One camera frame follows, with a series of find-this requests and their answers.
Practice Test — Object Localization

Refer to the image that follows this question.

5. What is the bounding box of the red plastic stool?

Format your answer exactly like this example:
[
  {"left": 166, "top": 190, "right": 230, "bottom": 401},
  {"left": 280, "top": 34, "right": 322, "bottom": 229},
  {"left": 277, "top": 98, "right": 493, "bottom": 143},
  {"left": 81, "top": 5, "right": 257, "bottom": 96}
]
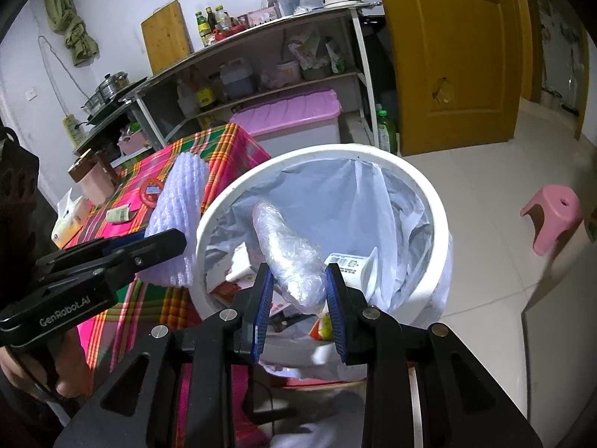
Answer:
[{"left": 271, "top": 373, "right": 365, "bottom": 388}]

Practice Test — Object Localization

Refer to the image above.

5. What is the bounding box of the pink basket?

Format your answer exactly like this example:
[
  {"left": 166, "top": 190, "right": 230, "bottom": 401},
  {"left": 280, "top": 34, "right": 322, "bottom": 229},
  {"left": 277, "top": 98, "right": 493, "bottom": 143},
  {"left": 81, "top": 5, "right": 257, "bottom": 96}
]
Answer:
[{"left": 118, "top": 133, "right": 152, "bottom": 156}]

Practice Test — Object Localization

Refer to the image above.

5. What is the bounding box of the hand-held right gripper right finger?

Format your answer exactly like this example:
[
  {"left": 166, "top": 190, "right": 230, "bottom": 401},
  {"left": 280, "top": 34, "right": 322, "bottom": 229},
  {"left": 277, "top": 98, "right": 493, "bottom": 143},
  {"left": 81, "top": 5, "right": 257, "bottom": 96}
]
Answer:
[{"left": 325, "top": 262, "right": 544, "bottom": 448}]

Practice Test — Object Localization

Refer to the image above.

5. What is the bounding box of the pink jar with brown lid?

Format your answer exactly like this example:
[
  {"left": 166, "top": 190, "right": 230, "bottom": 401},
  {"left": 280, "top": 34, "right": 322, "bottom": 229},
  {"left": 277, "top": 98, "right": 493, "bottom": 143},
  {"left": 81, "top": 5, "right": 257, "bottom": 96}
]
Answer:
[{"left": 68, "top": 149, "right": 117, "bottom": 206}]

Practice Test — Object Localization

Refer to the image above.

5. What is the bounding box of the pink plastic stool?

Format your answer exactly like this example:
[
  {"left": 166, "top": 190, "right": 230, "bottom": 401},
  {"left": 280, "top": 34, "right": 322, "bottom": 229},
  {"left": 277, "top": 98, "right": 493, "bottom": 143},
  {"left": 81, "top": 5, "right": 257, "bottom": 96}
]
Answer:
[{"left": 520, "top": 184, "right": 584, "bottom": 256}]

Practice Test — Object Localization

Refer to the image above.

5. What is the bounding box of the red round lid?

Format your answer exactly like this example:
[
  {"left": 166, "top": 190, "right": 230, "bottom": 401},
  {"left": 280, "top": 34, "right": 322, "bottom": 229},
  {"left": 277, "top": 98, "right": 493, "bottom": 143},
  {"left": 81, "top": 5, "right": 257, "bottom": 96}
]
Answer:
[{"left": 139, "top": 178, "right": 165, "bottom": 207}]

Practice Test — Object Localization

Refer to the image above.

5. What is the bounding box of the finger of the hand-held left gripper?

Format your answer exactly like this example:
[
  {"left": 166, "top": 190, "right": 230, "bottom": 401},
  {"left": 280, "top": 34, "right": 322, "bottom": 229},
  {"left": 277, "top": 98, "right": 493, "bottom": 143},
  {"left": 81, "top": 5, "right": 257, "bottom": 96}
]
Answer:
[{"left": 32, "top": 228, "right": 187, "bottom": 299}]

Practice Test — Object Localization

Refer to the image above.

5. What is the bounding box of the blue plastic jug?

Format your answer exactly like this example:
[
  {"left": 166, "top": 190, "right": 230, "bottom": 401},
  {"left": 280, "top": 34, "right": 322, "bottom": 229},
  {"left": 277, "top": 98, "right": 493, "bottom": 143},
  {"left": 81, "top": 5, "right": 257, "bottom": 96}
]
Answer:
[{"left": 219, "top": 58, "right": 255, "bottom": 99}]

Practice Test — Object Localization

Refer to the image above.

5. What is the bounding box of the yellow label oil bottle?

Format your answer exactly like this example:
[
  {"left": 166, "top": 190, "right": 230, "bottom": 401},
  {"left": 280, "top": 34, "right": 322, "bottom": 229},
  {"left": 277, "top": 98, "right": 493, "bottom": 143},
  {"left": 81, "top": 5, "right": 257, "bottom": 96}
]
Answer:
[{"left": 193, "top": 77, "right": 216, "bottom": 112}]

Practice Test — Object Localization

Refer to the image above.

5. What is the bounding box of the crumpled plastic bag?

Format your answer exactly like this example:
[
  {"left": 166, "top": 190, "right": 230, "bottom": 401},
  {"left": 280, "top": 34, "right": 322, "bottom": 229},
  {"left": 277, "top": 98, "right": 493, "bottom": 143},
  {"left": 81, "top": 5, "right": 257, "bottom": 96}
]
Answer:
[{"left": 287, "top": 28, "right": 332, "bottom": 68}]

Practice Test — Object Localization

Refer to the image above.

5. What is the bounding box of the wooden cutting board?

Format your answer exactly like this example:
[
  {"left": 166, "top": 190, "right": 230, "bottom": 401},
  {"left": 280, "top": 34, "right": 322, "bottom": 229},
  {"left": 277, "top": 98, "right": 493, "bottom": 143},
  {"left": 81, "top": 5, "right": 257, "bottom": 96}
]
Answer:
[{"left": 141, "top": 0, "right": 194, "bottom": 75}]

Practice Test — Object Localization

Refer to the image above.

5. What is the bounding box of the tissue pack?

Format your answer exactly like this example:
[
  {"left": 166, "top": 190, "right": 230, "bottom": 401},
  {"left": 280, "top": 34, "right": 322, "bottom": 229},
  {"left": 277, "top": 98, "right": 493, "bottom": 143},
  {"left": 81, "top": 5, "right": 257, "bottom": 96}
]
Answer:
[{"left": 50, "top": 189, "right": 91, "bottom": 249}]

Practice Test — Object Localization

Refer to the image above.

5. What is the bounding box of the green packet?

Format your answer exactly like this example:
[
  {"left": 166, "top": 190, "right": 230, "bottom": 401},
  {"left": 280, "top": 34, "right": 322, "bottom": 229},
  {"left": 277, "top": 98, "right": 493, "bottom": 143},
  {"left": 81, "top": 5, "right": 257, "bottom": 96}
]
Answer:
[{"left": 324, "top": 37, "right": 346, "bottom": 74}]

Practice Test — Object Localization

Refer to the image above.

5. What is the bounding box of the yellow wooden door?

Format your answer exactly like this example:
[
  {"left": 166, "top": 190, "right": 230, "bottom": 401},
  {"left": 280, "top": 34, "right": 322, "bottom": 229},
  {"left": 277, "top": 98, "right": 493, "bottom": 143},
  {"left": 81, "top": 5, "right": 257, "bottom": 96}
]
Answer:
[{"left": 373, "top": 0, "right": 525, "bottom": 157}]

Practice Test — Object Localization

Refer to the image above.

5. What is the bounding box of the green hanging cloth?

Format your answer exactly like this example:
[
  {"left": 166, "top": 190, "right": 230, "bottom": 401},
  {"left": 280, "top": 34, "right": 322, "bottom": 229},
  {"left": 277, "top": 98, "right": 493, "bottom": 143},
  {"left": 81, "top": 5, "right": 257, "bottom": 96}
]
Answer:
[{"left": 43, "top": 0, "right": 100, "bottom": 67}]

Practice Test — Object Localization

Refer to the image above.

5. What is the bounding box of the pink plaid tablecloth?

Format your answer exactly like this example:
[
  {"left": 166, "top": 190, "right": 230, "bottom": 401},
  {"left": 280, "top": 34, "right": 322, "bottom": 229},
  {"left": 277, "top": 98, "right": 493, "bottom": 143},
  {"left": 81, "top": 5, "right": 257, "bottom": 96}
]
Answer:
[{"left": 63, "top": 122, "right": 274, "bottom": 446}]

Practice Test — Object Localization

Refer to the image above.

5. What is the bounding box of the white power cord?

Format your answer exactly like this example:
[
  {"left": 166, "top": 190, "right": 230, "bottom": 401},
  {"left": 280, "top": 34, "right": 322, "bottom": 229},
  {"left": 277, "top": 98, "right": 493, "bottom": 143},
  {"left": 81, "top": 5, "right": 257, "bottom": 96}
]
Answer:
[{"left": 37, "top": 35, "right": 78, "bottom": 117}]

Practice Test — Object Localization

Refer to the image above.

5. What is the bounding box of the steel lidded pot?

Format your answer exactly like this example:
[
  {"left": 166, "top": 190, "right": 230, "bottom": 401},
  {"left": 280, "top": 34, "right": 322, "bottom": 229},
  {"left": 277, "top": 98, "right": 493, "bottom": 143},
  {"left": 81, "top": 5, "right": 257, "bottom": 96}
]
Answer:
[{"left": 96, "top": 72, "right": 129, "bottom": 96}]

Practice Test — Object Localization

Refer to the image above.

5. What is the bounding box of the yellow power strip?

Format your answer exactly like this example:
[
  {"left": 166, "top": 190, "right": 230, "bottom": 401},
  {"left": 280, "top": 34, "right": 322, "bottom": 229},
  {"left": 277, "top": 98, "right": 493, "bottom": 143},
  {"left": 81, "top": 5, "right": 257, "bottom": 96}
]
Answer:
[{"left": 63, "top": 114, "right": 82, "bottom": 147}]

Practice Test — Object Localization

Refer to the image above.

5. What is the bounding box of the dark cloth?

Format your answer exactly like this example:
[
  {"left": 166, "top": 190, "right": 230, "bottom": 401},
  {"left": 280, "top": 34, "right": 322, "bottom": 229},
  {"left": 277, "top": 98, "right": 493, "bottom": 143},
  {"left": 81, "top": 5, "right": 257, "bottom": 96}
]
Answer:
[{"left": 0, "top": 126, "right": 40, "bottom": 262}]

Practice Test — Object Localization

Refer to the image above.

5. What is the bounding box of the pink lidded storage box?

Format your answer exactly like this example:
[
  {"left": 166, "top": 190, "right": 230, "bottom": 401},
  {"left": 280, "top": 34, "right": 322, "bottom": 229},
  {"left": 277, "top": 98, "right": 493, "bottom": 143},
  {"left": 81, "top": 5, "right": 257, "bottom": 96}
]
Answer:
[{"left": 229, "top": 88, "right": 343, "bottom": 147}]

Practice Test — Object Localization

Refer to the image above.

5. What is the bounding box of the white round bin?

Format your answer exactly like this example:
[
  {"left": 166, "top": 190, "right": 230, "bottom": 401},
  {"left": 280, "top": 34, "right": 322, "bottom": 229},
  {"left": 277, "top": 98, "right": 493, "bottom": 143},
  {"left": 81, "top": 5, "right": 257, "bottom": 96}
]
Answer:
[{"left": 189, "top": 144, "right": 454, "bottom": 383}]

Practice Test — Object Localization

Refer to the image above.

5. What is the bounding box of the grey kitchen shelf unit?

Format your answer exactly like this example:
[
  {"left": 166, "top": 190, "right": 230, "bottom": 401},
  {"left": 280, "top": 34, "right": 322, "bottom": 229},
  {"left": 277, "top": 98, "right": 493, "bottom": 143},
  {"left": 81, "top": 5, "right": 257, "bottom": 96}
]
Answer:
[{"left": 124, "top": 0, "right": 381, "bottom": 150}]

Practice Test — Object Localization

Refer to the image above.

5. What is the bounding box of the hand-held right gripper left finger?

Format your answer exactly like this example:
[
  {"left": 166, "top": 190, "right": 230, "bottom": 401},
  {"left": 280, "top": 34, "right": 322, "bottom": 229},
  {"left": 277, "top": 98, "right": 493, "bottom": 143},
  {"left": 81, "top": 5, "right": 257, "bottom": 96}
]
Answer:
[{"left": 53, "top": 262, "right": 276, "bottom": 448}]

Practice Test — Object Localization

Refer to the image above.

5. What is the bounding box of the white plastic bin liner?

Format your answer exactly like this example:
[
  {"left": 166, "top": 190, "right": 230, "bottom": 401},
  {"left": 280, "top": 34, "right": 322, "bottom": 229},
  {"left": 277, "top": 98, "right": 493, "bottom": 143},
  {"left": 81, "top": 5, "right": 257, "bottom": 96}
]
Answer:
[{"left": 205, "top": 159, "right": 454, "bottom": 381}]

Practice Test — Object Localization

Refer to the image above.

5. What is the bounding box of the yellow snack packet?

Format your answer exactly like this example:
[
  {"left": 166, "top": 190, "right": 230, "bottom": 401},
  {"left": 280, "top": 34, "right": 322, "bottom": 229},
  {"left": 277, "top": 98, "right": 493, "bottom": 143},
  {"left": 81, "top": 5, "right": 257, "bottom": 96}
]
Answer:
[{"left": 309, "top": 312, "right": 334, "bottom": 342}]

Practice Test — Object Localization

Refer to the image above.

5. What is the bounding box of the person's left hand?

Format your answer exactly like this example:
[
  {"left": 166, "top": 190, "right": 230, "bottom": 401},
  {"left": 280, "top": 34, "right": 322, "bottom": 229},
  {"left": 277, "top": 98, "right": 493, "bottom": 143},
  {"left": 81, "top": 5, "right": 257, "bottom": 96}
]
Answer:
[{"left": 0, "top": 331, "right": 91, "bottom": 402}]

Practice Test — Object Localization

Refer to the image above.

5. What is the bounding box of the white box with barcode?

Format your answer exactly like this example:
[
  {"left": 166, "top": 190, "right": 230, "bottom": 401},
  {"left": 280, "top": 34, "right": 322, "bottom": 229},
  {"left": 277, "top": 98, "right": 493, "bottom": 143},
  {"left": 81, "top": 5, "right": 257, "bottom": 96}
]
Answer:
[{"left": 324, "top": 247, "right": 378, "bottom": 299}]

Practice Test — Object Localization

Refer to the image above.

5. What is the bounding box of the white plastic jug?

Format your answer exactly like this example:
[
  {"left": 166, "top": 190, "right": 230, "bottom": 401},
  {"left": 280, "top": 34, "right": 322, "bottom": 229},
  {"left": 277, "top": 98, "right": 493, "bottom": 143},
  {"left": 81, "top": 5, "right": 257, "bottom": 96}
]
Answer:
[{"left": 176, "top": 79, "right": 197, "bottom": 117}]

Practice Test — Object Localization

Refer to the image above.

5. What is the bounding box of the clear bubble wrap roll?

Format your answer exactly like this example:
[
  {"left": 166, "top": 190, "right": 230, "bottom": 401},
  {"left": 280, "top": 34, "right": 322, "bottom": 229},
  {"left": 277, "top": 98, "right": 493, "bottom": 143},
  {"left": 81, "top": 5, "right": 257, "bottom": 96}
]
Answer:
[{"left": 252, "top": 200, "right": 327, "bottom": 311}]

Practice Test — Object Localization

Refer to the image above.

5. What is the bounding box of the white and red carton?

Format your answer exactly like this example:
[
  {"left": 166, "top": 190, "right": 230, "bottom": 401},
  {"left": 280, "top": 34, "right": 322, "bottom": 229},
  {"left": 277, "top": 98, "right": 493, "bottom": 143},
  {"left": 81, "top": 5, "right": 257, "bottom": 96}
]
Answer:
[{"left": 226, "top": 243, "right": 255, "bottom": 283}]

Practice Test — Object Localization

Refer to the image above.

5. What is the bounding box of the green plastic bottle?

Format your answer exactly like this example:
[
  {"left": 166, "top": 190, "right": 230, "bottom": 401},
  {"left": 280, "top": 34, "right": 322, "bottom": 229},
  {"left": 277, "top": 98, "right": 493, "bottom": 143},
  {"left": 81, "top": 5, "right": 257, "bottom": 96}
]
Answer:
[{"left": 377, "top": 109, "right": 399, "bottom": 155}]

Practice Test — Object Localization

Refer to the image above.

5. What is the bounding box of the grey cabinet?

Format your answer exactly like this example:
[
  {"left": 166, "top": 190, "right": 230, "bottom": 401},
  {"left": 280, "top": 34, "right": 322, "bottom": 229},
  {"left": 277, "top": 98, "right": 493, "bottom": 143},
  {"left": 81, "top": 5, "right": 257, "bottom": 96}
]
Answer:
[{"left": 521, "top": 243, "right": 597, "bottom": 430}]

